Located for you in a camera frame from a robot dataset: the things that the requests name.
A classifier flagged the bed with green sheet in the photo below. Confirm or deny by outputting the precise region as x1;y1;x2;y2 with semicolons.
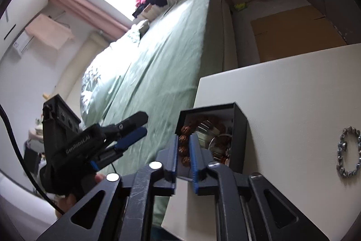
80;0;239;233

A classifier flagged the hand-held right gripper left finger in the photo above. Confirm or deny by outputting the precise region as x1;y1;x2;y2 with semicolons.
37;132;179;241

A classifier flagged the dark bedside cabinet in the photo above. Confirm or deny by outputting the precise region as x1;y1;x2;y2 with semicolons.
24;139;43;174

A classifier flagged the narrow pink curtain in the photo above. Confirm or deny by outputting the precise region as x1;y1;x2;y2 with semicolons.
49;0;131;43

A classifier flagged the pale pillow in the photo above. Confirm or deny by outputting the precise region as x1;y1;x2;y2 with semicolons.
131;19;150;36

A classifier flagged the black square gift box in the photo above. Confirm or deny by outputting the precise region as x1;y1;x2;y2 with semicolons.
175;102;248;184

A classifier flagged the silver chain bracelet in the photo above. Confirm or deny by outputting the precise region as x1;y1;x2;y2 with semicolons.
337;126;361;177

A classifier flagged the flat brown cardboard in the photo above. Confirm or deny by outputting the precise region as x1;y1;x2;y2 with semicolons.
250;5;348;63

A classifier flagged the beige hanging towel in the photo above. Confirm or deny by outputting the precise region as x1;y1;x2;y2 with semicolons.
24;13;75;50

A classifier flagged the person's left hand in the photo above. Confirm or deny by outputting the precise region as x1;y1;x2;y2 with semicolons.
55;173;107;217

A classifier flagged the white air conditioner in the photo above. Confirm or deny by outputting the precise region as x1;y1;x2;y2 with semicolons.
12;33;35;54

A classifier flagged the beige padded headboard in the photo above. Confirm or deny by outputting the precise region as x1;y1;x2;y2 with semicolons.
53;31;111;106

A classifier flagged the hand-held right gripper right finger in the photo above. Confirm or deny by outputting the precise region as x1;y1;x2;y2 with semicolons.
188;134;330;241

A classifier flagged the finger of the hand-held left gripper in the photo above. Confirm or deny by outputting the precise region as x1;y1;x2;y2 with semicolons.
112;127;148;152
100;112;149;136

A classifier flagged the silver metal bangle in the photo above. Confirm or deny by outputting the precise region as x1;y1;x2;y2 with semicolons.
197;121;233;157

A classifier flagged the floral green duvet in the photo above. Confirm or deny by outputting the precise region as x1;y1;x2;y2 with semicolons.
80;25;150;123

